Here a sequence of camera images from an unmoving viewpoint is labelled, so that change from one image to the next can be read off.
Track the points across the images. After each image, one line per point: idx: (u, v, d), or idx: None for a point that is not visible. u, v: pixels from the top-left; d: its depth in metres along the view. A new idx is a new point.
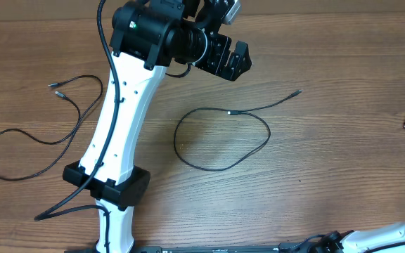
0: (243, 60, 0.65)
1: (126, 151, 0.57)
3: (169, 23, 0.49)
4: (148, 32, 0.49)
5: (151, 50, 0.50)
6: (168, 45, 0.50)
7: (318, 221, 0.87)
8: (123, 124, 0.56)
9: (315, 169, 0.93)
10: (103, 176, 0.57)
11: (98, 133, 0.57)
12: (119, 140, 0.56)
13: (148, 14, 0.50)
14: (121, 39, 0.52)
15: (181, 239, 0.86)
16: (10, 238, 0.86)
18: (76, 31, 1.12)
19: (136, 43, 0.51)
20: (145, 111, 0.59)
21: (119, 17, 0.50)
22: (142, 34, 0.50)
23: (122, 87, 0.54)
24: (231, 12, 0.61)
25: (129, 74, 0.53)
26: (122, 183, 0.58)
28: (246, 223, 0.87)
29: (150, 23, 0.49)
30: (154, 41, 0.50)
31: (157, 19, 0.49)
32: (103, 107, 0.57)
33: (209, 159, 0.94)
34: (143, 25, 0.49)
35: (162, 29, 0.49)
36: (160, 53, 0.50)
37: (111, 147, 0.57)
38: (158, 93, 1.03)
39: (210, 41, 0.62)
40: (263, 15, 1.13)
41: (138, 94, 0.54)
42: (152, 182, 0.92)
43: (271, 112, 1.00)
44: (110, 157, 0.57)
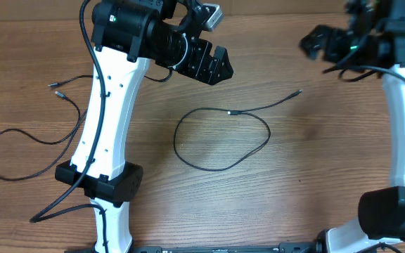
0: (221, 65, 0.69)
1: (117, 146, 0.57)
3: (148, 14, 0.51)
4: (128, 24, 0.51)
5: (133, 42, 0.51)
6: (150, 36, 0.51)
7: (318, 221, 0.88)
8: (110, 119, 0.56)
9: (315, 169, 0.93)
10: (95, 171, 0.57)
11: (85, 131, 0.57)
12: (108, 135, 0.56)
13: (126, 7, 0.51)
14: (103, 34, 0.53)
15: (181, 239, 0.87)
16: (10, 238, 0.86)
18: (76, 30, 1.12)
19: (118, 38, 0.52)
20: (131, 105, 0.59)
21: (98, 13, 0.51)
22: (121, 26, 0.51)
23: (107, 81, 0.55)
24: (211, 19, 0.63)
25: (114, 68, 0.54)
26: (115, 178, 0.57)
28: (246, 223, 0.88)
29: (130, 15, 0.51)
30: (136, 34, 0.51)
31: (136, 12, 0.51)
32: (90, 104, 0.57)
33: (208, 159, 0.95)
34: (122, 18, 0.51)
35: (141, 20, 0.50)
36: (142, 44, 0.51)
37: (101, 143, 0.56)
38: (158, 93, 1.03)
39: (192, 46, 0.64)
40: (263, 15, 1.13)
41: (123, 87, 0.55)
42: (152, 182, 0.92)
43: (271, 112, 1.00)
44: (101, 152, 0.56)
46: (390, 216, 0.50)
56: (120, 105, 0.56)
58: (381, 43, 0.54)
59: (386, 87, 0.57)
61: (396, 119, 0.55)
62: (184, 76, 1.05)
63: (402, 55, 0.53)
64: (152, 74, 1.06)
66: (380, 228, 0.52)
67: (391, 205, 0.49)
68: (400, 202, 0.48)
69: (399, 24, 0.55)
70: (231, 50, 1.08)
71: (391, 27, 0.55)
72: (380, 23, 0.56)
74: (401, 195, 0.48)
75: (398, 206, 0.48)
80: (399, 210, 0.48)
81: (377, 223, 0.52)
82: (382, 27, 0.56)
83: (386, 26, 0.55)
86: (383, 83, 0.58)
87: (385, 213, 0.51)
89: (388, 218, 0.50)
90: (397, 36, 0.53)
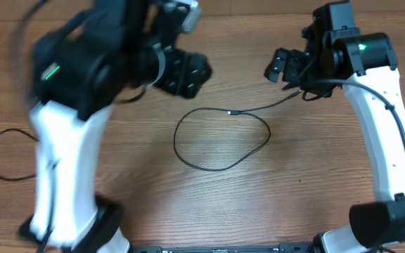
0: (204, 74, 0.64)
1: (79, 207, 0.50)
3: (96, 60, 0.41)
4: (71, 72, 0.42)
5: (81, 98, 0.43)
6: (98, 86, 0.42)
7: (318, 221, 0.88)
8: (65, 181, 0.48)
9: (315, 169, 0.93)
10: (58, 238, 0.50)
11: (40, 196, 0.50)
12: (62, 199, 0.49)
13: (67, 50, 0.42)
14: (44, 86, 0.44)
15: (181, 239, 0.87)
16: (11, 238, 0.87)
18: None
19: (62, 92, 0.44)
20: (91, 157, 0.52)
21: (39, 58, 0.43)
22: (65, 76, 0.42)
23: (54, 146, 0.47)
24: (189, 20, 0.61)
25: (61, 130, 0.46)
26: (82, 240, 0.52)
28: (246, 223, 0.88)
29: (74, 61, 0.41)
30: (81, 86, 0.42)
31: (84, 53, 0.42)
32: (39, 167, 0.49)
33: (209, 159, 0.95)
34: (63, 64, 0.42)
35: (89, 67, 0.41)
36: (92, 97, 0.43)
37: (59, 211, 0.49)
38: (158, 93, 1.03)
39: (169, 58, 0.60)
40: (263, 15, 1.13)
41: (75, 150, 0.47)
42: (152, 182, 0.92)
43: (271, 112, 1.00)
44: (62, 216, 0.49)
46: (384, 230, 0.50)
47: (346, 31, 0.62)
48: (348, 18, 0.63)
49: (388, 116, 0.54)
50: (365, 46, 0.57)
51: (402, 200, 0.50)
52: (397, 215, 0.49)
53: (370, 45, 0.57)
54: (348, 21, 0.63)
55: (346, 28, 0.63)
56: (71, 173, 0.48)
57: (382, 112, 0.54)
58: (334, 53, 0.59)
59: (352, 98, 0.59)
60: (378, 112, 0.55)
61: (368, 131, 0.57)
62: None
63: (357, 62, 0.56)
64: None
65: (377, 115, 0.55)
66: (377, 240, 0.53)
67: (382, 220, 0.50)
68: (391, 218, 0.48)
69: (342, 34, 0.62)
70: (231, 50, 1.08)
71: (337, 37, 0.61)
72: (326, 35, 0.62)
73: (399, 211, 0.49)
74: (391, 210, 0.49)
75: (389, 222, 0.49)
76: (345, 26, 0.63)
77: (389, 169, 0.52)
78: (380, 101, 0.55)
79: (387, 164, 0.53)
80: (391, 225, 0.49)
81: (374, 236, 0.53)
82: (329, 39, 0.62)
83: (330, 38, 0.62)
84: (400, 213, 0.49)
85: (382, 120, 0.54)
86: (346, 94, 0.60)
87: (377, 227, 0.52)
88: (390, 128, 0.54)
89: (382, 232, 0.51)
90: (348, 43, 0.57)
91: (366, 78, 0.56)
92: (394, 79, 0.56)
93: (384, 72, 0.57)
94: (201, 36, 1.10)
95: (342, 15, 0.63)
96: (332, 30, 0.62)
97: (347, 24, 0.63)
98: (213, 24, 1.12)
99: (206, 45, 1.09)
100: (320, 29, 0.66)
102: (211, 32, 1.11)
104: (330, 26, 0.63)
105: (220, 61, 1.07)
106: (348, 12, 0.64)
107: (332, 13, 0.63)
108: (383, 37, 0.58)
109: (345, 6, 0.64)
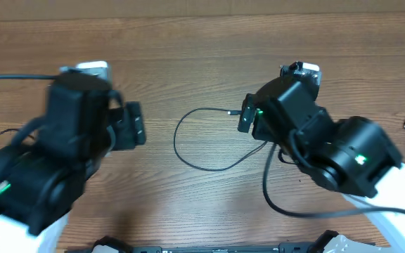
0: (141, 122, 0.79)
1: None
3: (55, 176, 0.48)
4: (27, 190, 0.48)
5: (32, 217, 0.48)
6: (53, 201, 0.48)
7: (318, 221, 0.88)
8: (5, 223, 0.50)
9: None
10: None
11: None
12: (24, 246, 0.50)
13: (25, 168, 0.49)
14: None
15: (181, 239, 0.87)
16: None
18: (76, 30, 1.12)
19: (11, 203, 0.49)
20: (56, 220, 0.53)
21: None
22: (18, 194, 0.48)
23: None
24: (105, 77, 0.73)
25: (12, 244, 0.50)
26: None
28: (246, 223, 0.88)
29: (29, 178, 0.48)
30: (34, 202, 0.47)
31: (38, 174, 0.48)
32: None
33: (208, 159, 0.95)
34: (20, 183, 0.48)
35: (43, 185, 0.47)
36: (45, 213, 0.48)
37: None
38: (158, 93, 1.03)
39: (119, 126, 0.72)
40: (263, 15, 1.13)
41: None
42: (152, 182, 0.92)
43: None
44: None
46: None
47: (310, 123, 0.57)
48: (307, 107, 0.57)
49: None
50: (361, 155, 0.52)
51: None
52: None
53: (356, 145, 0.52)
54: (308, 109, 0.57)
55: (311, 117, 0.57)
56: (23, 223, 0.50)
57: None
58: (325, 173, 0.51)
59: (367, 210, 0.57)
60: None
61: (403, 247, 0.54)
62: (184, 76, 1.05)
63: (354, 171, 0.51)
64: (152, 73, 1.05)
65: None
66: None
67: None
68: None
69: (307, 129, 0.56)
70: (231, 50, 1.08)
71: (305, 138, 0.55)
72: (292, 136, 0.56)
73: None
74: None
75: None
76: (307, 116, 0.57)
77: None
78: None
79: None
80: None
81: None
82: (297, 138, 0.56)
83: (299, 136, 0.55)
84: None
85: None
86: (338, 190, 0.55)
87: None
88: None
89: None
90: (335, 158, 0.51)
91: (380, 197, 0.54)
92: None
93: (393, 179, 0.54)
94: (201, 36, 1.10)
95: (296, 104, 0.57)
96: (297, 126, 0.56)
97: (308, 112, 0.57)
98: (213, 24, 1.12)
99: (207, 46, 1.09)
100: (276, 119, 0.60)
102: (211, 32, 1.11)
104: (292, 122, 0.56)
105: (220, 61, 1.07)
106: (302, 98, 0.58)
107: (287, 107, 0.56)
108: (368, 125, 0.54)
109: (296, 93, 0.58)
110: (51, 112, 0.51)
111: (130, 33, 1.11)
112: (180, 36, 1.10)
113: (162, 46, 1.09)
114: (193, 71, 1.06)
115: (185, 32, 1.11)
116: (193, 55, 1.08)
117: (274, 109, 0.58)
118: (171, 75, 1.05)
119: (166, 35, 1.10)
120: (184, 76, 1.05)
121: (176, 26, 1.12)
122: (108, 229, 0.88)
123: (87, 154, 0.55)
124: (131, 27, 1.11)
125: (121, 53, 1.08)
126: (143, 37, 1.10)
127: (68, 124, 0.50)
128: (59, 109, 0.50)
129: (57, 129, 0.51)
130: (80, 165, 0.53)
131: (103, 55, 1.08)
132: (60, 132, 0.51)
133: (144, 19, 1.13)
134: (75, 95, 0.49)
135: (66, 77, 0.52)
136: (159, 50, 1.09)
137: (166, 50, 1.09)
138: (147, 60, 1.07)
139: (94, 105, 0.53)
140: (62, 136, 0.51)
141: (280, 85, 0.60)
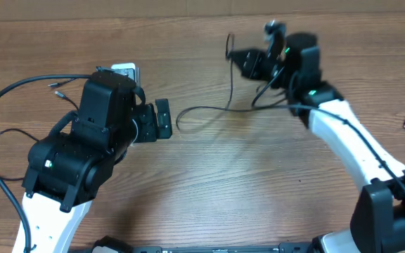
0: (165, 114, 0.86)
1: None
3: (90, 158, 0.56)
4: (67, 171, 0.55)
5: (69, 190, 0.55)
6: (90, 179, 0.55)
7: (318, 221, 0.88)
8: (41, 200, 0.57)
9: (315, 169, 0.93)
10: None
11: (27, 211, 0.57)
12: (53, 224, 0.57)
13: (65, 152, 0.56)
14: (35, 179, 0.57)
15: (181, 239, 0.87)
16: (10, 239, 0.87)
18: (76, 31, 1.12)
19: (53, 181, 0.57)
20: (86, 202, 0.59)
21: (36, 157, 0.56)
22: (59, 171, 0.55)
23: (35, 231, 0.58)
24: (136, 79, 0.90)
25: (43, 221, 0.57)
26: None
28: (246, 223, 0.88)
29: (68, 161, 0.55)
30: (73, 180, 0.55)
31: (76, 157, 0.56)
32: (20, 231, 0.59)
33: (208, 159, 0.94)
34: (60, 164, 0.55)
35: (81, 166, 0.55)
36: (79, 192, 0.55)
37: (31, 219, 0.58)
38: (158, 93, 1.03)
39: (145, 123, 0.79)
40: (263, 16, 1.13)
41: (53, 238, 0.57)
42: (152, 182, 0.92)
43: (271, 112, 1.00)
44: (45, 239, 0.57)
46: (382, 223, 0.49)
47: (311, 73, 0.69)
48: (317, 62, 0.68)
49: (346, 130, 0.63)
50: (313, 91, 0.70)
51: (377, 180, 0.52)
52: (379, 197, 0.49)
53: (318, 90, 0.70)
54: (316, 65, 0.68)
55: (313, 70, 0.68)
56: (58, 202, 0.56)
57: (341, 128, 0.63)
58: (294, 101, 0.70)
59: (315, 125, 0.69)
60: (339, 128, 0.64)
61: (338, 147, 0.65)
62: (183, 76, 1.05)
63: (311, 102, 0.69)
64: (152, 73, 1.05)
65: (337, 131, 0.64)
66: (375, 243, 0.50)
67: (369, 215, 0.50)
68: (373, 199, 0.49)
69: (306, 76, 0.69)
70: (231, 50, 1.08)
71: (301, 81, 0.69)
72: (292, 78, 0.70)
73: (379, 190, 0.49)
74: (372, 190, 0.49)
75: (373, 205, 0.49)
76: (312, 69, 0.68)
77: (361, 164, 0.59)
78: (337, 121, 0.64)
79: (358, 160, 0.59)
80: (382, 208, 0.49)
81: (373, 238, 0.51)
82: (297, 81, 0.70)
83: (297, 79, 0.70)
84: (381, 195, 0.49)
85: (345, 133, 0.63)
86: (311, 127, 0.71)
87: (370, 226, 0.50)
88: (353, 139, 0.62)
89: (373, 226, 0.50)
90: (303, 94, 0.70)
91: (326, 105, 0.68)
92: (344, 108, 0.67)
93: (335, 105, 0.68)
94: (201, 36, 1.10)
95: (309, 60, 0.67)
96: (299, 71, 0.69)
97: (313, 67, 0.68)
98: (212, 24, 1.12)
99: (207, 46, 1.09)
100: (291, 60, 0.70)
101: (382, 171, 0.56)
102: (211, 32, 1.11)
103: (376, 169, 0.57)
104: (299, 67, 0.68)
105: (220, 61, 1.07)
106: (316, 57, 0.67)
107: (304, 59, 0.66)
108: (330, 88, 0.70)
109: (314, 51, 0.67)
110: (86, 107, 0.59)
111: (130, 33, 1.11)
112: (180, 36, 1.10)
113: (162, 46, 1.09)
114: (193, 71, 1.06)
115: (184, 32, 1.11)
116: (193, 55, 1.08)
117: (293, 55, 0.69)
118: (170, 75, 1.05)
119: (166, 35, 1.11)
120: (184, 76, 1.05)
121: (176, 26, 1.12)
122: (107, 229, 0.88)
123: (116, 142, 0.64)
124: (131, 27, 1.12)
125: (121, 53, 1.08)
126: (143, 37, 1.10)
127: (100, 117, 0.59)
128: (94, 102, 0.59)
129: (92, 120, 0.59)
130: (110, 152, 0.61)
131: (103, 55, 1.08)
132: (94, 123, 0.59)
133: (145, 19, 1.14)
134: (108, 92, 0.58)
135: (100, 76, 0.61)
136: (159, 49, 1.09)
137: (166, 50, 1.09)
138: (147, 60, 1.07)
139: (122, 100, 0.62)
140: (97, 126, 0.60)
141: (303, 40, 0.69)
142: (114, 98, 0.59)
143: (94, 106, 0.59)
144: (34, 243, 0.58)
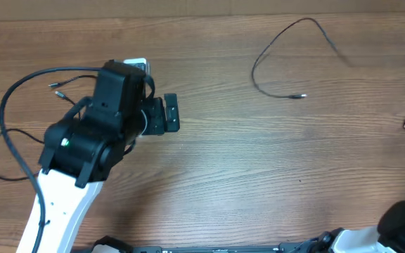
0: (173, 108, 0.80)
1: (66, 233, 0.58)
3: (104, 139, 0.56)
4: (83, 150, 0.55)
5: (84, 169, 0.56)
6: (104, 159, 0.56)
7: (318, 221, 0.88)
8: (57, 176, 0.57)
9: (315, 169, 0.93)
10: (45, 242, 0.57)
11: (43, 186, 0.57)
12: (68, 200, 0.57)
13: (80, 133, 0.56)
14: (51, 158, 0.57)
15: (181, 239, 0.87)
16: (10, 238, 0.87)
18: (76, 31, 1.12)
19: (67, 160, 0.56)
20: (99, 182, 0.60)
21: (53, 135, 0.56)
22: (74, 150, 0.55)
23: (49, 207, 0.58)
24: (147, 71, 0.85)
25: (58, 197, 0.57)
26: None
28: (245, 223, 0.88)
29: (84, 140, 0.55)
30: (88, 159, 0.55)
31: (91, 138, 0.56)
32: (34, 207, 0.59)
33: (208, 160, 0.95)
34: (76, 143, 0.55)
35: (95, 146, 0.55)
36: (93, 169, 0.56)
37: (47, 195, 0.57)
38: (159, 93, 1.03)
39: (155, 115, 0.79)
40: (262, 16, 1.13)
41: (67, 213, 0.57)
42: (152, 182, 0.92)
43: (271, 112, 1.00)
44: (60, 216, 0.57)
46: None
47: None
48: None
49: None
50: None
51: None
52: None
53: None
54: None
55: None
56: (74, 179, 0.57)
57: None
58: None
59: None
60: None
61: None
62: (183, 76, 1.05)
63: None
64: (152, 73, 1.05)
65: None
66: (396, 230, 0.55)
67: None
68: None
69: None
70: (232, 50, 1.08)
71: None
72: None
73: None
74: None
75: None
76: None
77: None
78: None
79: None
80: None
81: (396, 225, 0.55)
82: None
83: None
84: None
85: None
86: None
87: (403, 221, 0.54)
88: None
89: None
90: None
91: None
92: None
93: None
94: (201, 36, 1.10)
95: None
96: None
97: None
98: (212, 24, 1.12)
99: (207, 46, 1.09)
100: None
101: None
102: (211, 32, 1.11)
103: None
104: None
105: (221, 61, 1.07)
106: None
107: None
108: None
109: None
110: (100, 91, 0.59)
111: (130, 34, 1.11)
112: (180, 36, 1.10)
113: (162, 46, 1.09)
114: (193, 71, 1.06)
115: (184, 33, 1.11)
116: (193, 55, 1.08)
117: None
118: (171, 75, 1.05)
119: (166, 36, 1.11)
120: (184, 76, 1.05)
121: (176, 26, 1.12)
122: (107, 229, 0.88)
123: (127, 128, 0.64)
124: (131, 27, 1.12)
125: (121, 53, 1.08)
126: (143, 37, 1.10)
127: (114, 101, 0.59)
128: (107, 88, 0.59)
129: (105, 105, 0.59)
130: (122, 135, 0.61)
131: (104, 55, 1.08)
132: (107, 107, 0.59)
133: (144, 19, 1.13)
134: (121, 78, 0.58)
135: (113, 64, 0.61)
136: (159, 50, 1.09)
137: (166, 50, 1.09)
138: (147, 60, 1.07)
139: (135, 88, 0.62)
140: (110, 112, 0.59)
141: None
142: (128, 84, 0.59)
143: (107, 91, 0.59)
144: (48, 218, 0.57)
